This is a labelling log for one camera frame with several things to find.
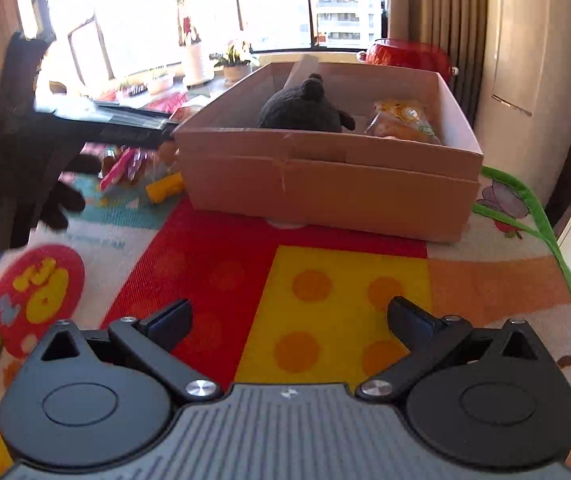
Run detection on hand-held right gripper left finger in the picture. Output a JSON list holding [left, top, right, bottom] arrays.
[[40, 299, 224, 403]]

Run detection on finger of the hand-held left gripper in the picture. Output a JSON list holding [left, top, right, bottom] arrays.
[[83, 126, 175, 150], [36, 101, 179, 130]]

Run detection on black plush toy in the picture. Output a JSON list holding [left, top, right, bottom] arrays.
[[258, 74, 356, 133]]

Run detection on beige curtain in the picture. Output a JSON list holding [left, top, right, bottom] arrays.
[[390, 0, 489, 126]]

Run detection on colourful play mat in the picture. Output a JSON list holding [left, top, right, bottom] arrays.
[[0, 165, 571, 480]]

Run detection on brown cardboard box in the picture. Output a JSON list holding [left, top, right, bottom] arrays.
[[173, 62, 483, 245]]

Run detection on pink snack packet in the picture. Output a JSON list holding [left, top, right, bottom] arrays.
[[100, 146, 149, 191]]

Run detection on red pot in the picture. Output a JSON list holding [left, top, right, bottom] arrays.
[[357, 38, 459, 91]]

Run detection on yellow toy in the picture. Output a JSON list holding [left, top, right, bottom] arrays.
[[146, 171, 186, 205]]

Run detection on tall plant in white pot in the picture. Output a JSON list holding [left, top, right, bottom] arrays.
[[173, 0, 216, 86]]

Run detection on low white planter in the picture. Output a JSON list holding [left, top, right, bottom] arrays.
[[146, 67, 176, 96]]

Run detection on person's left hand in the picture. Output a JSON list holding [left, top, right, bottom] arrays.
[[38, 155, 102, 233]]

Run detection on flowering potted plant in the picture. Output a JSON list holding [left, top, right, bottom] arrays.
[[213, 35, 261, 86]]

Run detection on white standing air conditioner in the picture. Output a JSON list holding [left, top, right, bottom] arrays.
[[475, 0, 571, 206]]

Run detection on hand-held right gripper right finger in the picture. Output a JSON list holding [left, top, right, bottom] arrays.
[[355, 296, 541, 401]]

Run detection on plastic bag of bread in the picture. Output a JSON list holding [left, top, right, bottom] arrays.
[[365, 100, 441, 145]]

